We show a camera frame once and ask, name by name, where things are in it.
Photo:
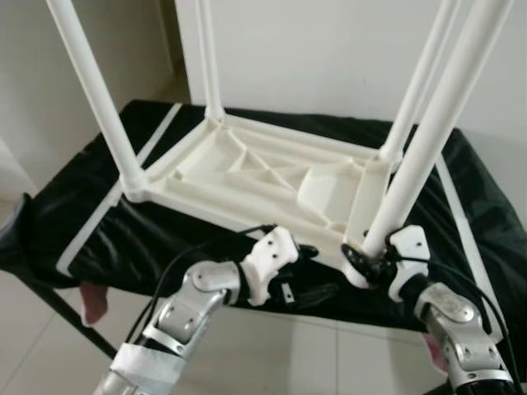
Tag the black table cloth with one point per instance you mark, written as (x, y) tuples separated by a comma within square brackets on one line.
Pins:
[(486, 247)]

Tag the pink cloth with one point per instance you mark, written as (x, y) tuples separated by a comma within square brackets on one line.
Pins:
[(95, 304), (434, 355)]

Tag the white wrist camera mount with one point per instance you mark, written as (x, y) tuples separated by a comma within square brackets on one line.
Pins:
[(409, 243), (268, 255)]

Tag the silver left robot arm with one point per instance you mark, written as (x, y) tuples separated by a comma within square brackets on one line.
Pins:
[(185, 313)]

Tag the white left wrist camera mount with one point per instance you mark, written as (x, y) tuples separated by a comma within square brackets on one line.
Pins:
[(268, 255)]

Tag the white plastic table leg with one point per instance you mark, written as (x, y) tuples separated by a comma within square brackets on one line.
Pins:
[(416, 90), (436, 123), (97, 90), (208, 58)]

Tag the white plastic table top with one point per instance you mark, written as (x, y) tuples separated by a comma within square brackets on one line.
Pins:
[(247, 177)]

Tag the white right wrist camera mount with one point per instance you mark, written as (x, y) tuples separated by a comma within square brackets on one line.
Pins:
[(409, 243)]

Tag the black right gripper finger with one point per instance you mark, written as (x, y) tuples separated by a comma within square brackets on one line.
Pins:
[(358, 262)]

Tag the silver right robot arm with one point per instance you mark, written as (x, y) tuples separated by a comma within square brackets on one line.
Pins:
[(461, 329)]

